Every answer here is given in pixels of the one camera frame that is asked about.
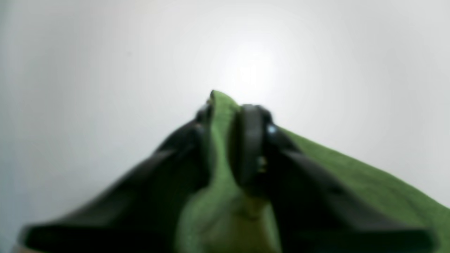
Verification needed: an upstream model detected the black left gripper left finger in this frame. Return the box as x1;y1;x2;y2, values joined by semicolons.
19;104;212;253

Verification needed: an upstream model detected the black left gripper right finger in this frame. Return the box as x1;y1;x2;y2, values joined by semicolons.
229;104;439;253

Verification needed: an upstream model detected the green t-shirt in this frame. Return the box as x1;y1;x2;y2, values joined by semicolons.
174;91;450;253

